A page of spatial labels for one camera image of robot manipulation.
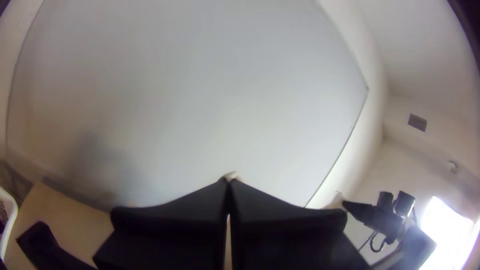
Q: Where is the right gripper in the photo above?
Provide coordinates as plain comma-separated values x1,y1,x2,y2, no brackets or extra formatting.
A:
341,200,409,245

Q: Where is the black cable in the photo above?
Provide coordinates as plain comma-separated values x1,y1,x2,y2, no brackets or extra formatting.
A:
369,230,393,253

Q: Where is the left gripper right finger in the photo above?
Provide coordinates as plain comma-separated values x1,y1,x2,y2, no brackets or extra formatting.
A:
228,178,373,270

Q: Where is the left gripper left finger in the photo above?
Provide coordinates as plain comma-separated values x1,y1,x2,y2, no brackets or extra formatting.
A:
92,176,230,270

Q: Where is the white laundry basket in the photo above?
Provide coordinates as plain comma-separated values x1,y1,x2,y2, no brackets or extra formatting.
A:
0,187,19,260

